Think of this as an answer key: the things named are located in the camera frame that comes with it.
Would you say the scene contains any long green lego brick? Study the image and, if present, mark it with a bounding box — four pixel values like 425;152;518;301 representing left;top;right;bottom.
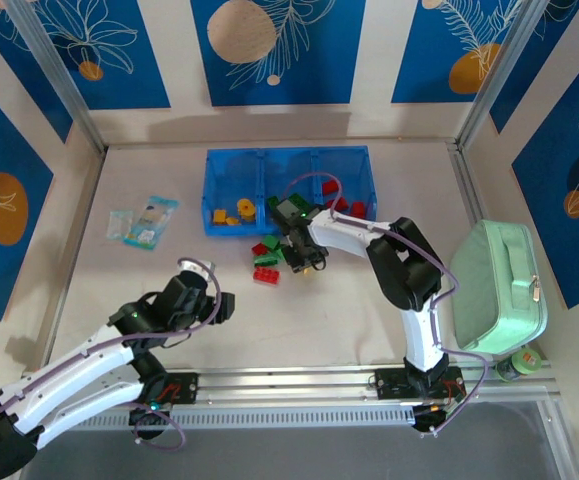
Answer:
252;248;287;267

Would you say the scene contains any blue three-compartment plastic bin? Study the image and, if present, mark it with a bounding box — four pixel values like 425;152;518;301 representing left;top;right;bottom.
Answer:
201;145;380;236

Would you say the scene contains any blue snack packet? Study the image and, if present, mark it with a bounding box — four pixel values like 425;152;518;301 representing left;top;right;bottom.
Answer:
122;195;182;252

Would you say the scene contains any small clear plastic packet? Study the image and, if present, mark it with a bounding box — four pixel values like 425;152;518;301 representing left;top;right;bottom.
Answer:
106;209;136;242

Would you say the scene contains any mint green zipper bag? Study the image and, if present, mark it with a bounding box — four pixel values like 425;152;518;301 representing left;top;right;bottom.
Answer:
449;219;550;358

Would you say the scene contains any dark round jar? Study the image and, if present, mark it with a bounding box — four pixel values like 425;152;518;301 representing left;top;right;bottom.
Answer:
496;357;520;384

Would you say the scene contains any green tape roll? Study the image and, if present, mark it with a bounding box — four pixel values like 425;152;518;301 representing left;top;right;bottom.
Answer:
511;348;544;376

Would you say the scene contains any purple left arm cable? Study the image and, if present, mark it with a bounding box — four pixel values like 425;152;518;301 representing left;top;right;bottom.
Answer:
0;256;222;474

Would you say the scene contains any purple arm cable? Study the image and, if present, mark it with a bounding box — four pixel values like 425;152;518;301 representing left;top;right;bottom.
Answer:
0;256;222;474
281;172;490;440

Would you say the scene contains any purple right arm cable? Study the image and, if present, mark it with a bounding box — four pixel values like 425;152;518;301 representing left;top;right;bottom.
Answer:
281;172;490;440

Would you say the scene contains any aluminium mounting rail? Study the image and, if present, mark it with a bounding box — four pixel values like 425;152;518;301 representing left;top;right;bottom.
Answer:
11;365;558;414

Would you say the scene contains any aluminium table side rail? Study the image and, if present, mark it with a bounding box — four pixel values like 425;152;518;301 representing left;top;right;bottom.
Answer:
448;142;488;231
42;148;109;372

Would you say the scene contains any slotted grey cable duct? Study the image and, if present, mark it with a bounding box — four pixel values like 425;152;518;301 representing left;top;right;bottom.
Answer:
68;405;418;434

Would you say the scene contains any aluminium frame post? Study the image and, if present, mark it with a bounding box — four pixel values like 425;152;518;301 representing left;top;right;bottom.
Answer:
3;0;109;154
454;0;559;149

